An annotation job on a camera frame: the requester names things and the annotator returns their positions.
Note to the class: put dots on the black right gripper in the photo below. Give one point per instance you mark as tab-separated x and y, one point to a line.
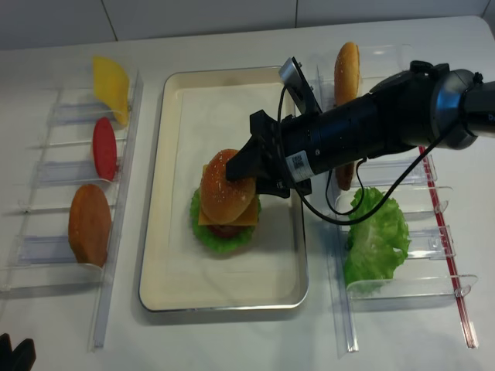
393	118

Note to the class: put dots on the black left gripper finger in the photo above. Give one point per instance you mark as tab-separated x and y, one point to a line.
5	352

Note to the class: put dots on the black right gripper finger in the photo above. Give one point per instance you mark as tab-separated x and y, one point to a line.
23	356

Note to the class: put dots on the sesame top bun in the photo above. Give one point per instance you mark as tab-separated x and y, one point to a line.
221	200

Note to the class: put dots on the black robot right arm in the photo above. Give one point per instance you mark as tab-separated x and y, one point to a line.
464	108

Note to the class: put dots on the yellow cheese slice on burger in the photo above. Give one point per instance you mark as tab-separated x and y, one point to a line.
249	217

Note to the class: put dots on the red tomato slice in burger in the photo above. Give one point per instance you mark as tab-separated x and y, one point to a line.
226	232

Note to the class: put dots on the green lettuce under burger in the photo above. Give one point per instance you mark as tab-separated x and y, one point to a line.
216	244

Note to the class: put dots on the brown meat patty in rack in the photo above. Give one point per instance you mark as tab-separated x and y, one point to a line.
344	175

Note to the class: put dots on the red tomato slice in rack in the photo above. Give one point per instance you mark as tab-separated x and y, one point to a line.
104	149

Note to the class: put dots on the green lettuce leaf in rack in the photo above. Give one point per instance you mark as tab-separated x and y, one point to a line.
378	245

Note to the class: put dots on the yellow cheese slice in rack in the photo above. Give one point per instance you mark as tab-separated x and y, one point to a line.
111	85

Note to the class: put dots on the white paper tray liner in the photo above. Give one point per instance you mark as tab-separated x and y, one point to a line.
213	119

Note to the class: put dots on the cream metal tray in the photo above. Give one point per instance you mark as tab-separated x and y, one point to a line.
163	285

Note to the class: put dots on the clear acrylic left rack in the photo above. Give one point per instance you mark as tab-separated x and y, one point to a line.
44	161

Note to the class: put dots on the clear acrylic rack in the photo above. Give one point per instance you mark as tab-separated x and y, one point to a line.
429	277
44	161

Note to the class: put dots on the burger bun in right rack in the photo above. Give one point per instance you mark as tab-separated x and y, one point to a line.
347	74

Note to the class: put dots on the brown bun in left rack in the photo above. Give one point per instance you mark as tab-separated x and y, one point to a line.
89	225

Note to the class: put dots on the clear acrylic right rack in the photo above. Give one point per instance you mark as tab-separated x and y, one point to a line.
429	277

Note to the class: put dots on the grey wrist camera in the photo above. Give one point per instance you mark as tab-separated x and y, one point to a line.
298	87

